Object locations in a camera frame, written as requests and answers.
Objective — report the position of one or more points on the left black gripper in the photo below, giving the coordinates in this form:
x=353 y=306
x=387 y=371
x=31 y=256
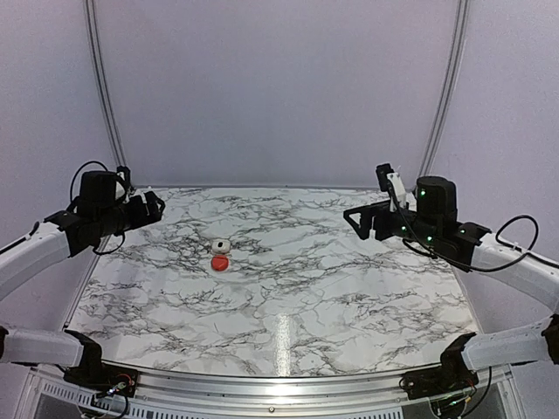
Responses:
x=154 y=216

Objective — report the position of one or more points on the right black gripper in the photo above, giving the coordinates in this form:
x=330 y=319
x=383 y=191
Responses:
x=380 y=211

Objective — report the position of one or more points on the white earbuds charging case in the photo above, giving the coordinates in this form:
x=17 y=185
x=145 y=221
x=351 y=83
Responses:
x=220 y=247

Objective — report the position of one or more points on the red round cap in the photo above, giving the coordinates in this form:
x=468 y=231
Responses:
x=219 y=263

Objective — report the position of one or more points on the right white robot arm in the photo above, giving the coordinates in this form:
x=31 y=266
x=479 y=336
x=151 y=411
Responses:
x=469 y=247

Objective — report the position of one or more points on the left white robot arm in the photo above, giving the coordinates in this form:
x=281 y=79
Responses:
x=105 y=206

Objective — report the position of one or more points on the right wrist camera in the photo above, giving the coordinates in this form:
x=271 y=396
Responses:
x=391 y=182

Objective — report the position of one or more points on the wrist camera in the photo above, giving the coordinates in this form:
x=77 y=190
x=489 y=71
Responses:
x=123 y=185
x=391 y=182

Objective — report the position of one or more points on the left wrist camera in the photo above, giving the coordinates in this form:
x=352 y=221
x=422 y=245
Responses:
x=123 y=185

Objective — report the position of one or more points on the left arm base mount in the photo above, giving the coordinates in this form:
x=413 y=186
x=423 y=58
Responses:
x=93 y=373

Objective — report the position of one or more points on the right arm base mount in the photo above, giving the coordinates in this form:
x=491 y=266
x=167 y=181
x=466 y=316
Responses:
x=439 y=377

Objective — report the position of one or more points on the aluminium front rail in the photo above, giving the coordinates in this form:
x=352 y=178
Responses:
x=165 y=394

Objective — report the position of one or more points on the left aluminium frame post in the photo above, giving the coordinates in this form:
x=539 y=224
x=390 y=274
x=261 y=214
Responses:
x=101 y=83

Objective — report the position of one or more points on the aluminium frame post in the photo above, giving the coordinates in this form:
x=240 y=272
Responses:
x=449 y=83
x=101 y=83

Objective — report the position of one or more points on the right aluminium frame post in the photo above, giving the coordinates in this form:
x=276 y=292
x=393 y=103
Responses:
x=449 y=83

